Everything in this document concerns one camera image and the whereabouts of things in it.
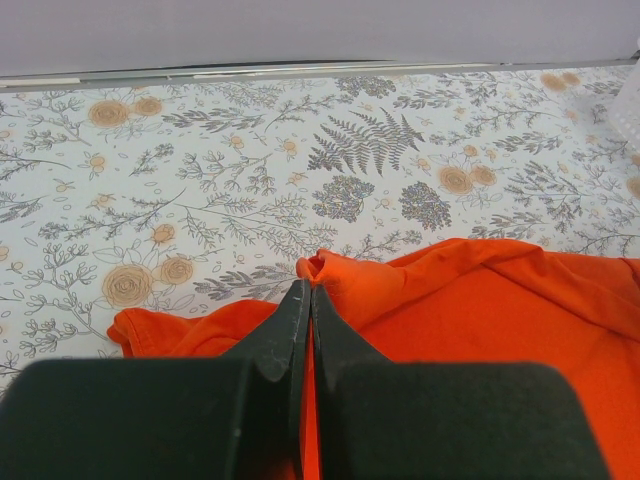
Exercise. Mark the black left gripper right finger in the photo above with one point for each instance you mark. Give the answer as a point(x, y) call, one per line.
point(380, 419)

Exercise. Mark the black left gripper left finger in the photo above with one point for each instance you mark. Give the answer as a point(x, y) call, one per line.
point(235, 416)

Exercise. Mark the orange t shirt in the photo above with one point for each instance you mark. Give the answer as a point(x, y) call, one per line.
point(505, 301)

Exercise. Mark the floral patterned table mat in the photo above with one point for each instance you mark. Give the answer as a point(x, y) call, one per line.
point(180, 198)

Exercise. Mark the white plastic basket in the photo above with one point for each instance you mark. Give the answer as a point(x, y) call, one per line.
point(624, 111)

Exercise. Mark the aluminium frame rail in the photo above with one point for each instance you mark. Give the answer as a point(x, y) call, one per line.
point(270, 71)

